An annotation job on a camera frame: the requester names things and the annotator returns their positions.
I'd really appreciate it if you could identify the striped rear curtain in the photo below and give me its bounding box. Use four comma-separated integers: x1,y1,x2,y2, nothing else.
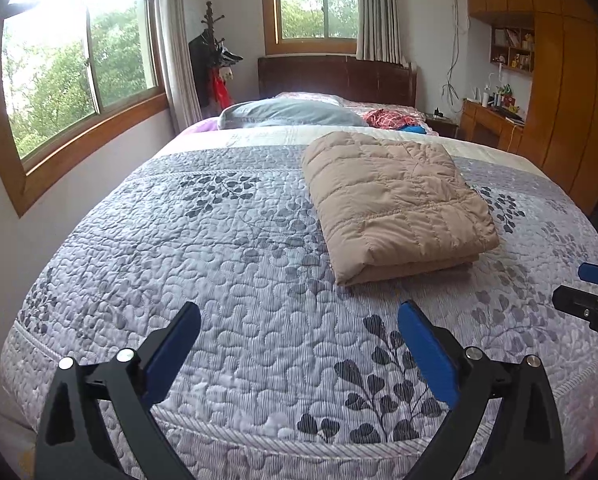
357,0,402,65

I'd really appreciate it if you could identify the coat rack with clothes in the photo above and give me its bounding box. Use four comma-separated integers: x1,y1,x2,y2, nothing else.
188,1,243,110

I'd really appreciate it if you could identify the wooden wardrobe desk unit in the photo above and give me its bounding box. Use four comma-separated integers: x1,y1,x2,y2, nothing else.
468,0,598,212

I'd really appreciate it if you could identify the red patterned cloth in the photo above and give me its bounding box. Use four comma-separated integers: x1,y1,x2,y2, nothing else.
362,108,423,130

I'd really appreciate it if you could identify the dark wooden headboard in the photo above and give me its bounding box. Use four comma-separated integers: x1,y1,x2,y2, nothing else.
258,54,416,107

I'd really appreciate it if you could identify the beige window curtain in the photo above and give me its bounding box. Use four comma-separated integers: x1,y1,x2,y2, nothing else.
155,0,203,133

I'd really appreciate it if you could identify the grey blue pillow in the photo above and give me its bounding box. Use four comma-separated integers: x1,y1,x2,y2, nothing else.
218,98,367,130

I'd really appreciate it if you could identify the dark bedside table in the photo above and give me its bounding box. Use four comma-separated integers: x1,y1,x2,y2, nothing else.
425,110,460,139

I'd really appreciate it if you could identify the wooden framed side window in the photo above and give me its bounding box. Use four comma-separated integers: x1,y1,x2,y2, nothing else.
0,0,168,216

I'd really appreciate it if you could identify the grey floral quilted bedspread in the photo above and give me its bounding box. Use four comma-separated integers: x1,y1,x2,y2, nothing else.
0,127,598,479

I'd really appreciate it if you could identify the beige quilted down coat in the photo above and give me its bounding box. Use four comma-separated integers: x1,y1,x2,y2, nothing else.
301,131,500,286

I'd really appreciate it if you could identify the hanging wall cable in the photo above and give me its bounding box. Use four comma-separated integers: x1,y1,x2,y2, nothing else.
439,0,473,109

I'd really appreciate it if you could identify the wooden framed rear window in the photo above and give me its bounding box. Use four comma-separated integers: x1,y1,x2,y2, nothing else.
262,0,359,55

